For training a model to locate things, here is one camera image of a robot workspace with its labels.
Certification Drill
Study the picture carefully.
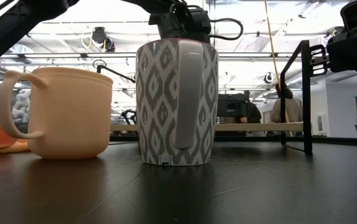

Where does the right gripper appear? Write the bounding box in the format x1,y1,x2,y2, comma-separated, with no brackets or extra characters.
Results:
308,21,357,78

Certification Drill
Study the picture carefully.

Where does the black monitor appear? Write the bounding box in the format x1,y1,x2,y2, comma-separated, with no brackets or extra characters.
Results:
216,93,250,118

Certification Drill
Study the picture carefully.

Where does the peach plastic mug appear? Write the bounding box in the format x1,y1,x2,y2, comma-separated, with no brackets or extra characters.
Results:
0,66,115,161

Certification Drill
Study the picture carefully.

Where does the wooden cutting board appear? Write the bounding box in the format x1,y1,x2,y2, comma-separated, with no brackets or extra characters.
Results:
92,39,313,155

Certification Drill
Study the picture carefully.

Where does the white grey patterned mug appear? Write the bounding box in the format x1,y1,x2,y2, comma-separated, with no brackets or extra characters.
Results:
135,37,220,167

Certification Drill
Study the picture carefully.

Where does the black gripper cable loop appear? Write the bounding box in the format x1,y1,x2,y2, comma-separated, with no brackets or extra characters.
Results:
208,17,244,42

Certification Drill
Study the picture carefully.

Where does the yellow cable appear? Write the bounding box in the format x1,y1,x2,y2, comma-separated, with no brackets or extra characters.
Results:
263,0,292,138

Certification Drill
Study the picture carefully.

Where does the person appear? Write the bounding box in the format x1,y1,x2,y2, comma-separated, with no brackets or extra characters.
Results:
270,81,304,138
234,90,263,124

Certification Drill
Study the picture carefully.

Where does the white wall dispenser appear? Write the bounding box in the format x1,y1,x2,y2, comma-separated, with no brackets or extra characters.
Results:
317,113,330,136

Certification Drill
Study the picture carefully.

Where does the black ceiling cable reel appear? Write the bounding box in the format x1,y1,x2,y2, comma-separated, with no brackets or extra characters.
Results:
90,26,117,54

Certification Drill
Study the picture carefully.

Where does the black aluminium table frame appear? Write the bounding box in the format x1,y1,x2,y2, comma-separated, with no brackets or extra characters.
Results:
109,133,357,147

